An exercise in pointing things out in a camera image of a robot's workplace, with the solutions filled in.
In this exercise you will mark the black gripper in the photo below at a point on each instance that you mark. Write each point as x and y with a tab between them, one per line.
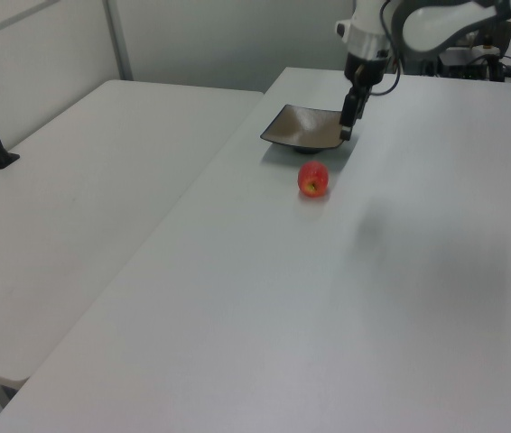
366	70

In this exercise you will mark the dark electronics equipment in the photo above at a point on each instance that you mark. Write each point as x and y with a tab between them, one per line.
467	65

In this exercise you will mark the dark square ceramic plate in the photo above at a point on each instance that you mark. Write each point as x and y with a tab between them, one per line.
303	128

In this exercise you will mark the red apple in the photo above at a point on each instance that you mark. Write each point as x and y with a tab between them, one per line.
313	179

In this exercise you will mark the grey partition frame post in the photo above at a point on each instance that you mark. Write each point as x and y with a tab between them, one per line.
117	40

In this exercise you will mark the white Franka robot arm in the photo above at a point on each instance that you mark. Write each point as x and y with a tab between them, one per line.
422	22

